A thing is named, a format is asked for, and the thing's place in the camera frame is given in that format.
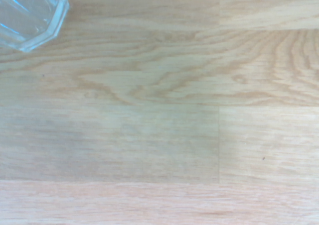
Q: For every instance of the clear faceted drinking glass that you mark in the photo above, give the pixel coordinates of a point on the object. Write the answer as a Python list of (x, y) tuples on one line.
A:
[(59, 14)]

